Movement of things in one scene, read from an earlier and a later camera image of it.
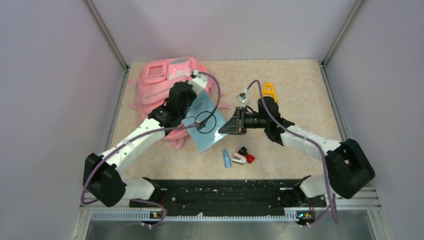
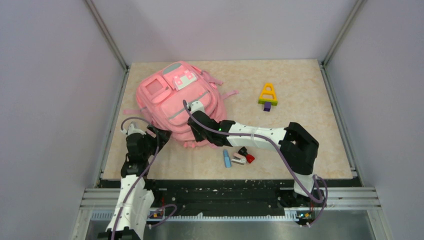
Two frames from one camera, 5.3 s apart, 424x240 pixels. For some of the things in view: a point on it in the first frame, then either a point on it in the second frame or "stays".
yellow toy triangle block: x=265 y=91 stays
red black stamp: x=249 y=157 stays
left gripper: x=193 y=96 -> x=155 y=139
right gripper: x=236 y=125 -> x=197 y=136
